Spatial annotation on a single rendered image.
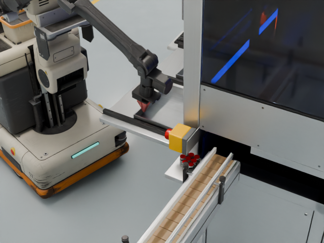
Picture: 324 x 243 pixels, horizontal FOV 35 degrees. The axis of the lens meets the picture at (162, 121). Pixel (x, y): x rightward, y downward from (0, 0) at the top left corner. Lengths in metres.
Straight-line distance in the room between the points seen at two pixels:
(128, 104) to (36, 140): 0.97
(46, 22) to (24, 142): 0.82
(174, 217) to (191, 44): 0.55
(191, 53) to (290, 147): 0.44
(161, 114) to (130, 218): 0.93
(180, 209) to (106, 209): 1.32
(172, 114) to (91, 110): 1.15
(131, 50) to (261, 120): 0.56
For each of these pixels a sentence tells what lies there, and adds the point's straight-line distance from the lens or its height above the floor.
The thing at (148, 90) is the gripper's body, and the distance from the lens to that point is 1.99.
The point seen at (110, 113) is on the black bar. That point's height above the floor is 0.90.
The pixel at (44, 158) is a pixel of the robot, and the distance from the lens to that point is 2.87.
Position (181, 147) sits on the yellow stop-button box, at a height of 0.99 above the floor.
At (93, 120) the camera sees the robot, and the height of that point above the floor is 0.28.
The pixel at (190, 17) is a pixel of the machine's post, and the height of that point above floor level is 1.43.
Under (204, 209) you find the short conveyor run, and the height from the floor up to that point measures 0.93.
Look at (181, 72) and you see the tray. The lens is 2.31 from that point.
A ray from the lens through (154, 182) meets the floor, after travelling 3.05.
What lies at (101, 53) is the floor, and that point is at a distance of 4.29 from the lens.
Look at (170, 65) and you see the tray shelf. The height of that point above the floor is 0.88.
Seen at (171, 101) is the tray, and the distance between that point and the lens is 2.16.
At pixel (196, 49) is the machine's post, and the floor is 1.33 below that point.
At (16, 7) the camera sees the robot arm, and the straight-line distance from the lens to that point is 2.27.
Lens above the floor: 2.14
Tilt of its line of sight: 38 degrees down
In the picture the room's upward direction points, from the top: 2 degrees counter-clockwise
